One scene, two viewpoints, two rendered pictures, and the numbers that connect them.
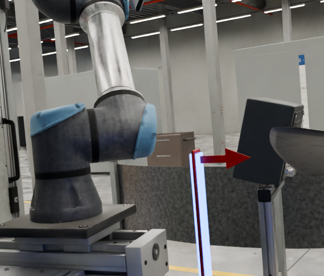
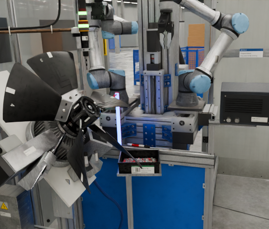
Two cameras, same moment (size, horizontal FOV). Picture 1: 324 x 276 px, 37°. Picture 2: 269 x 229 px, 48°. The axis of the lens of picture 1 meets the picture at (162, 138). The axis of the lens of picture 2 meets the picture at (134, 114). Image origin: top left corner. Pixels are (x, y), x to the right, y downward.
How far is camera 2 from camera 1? 184 cm
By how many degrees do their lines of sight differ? 87
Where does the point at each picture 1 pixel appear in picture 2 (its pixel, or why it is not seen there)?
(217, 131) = not seen: outside the picture
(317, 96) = not seen: outside the picture
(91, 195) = (184, 99)
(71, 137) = (180, 80)
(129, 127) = (188, 82)
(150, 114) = (194, 79)
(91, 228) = (170, 107)
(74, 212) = (177, 102)
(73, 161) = (181, 88)
